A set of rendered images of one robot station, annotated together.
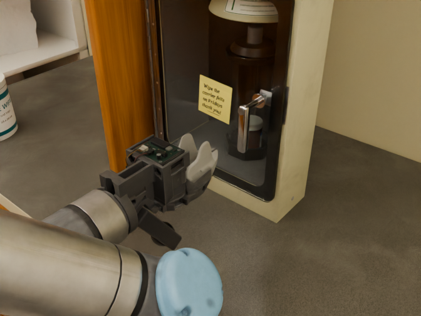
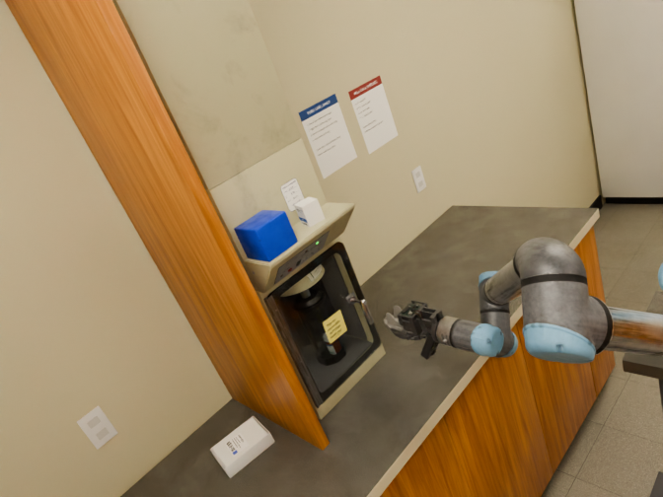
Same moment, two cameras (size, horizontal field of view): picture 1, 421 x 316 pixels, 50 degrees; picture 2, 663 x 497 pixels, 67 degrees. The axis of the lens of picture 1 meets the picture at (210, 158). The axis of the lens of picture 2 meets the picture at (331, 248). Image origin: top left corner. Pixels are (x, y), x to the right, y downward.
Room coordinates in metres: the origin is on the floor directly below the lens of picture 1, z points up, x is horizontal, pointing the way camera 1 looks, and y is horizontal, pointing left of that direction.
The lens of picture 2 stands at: (0.35, 1.23, 1.97)
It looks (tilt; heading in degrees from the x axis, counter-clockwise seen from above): 23 degrees down; 285
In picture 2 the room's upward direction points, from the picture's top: 22 degrees counter-clockwise
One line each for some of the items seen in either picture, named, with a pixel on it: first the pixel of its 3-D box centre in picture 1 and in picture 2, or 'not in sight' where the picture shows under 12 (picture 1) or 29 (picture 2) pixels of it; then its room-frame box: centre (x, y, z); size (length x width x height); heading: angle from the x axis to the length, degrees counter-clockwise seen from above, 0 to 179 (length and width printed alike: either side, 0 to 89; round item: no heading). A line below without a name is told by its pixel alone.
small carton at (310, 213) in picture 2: not in sight; (309, 211); (0.69, -0.01, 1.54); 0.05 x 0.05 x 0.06; 36
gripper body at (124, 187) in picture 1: (145, 185); (423, 322); (0.48, 0.09, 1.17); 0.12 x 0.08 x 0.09; 141
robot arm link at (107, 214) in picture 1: (98, 219); (449, 331); (0.42, 0.14, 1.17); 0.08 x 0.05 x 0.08; 51
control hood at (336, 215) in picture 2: not in sight; (307, 247); (0.72, 0.03, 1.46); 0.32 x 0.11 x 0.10; 50
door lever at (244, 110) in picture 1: (249, 123); (362, 310); (0.67, -0.07, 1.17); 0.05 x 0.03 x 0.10; 140
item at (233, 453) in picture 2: not in sight; (242, 445); (1.11, 0.18, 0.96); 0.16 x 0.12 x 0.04; 42
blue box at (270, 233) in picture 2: not in sight; (265, 235); (0.78, 0.11, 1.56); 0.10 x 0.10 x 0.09; 50
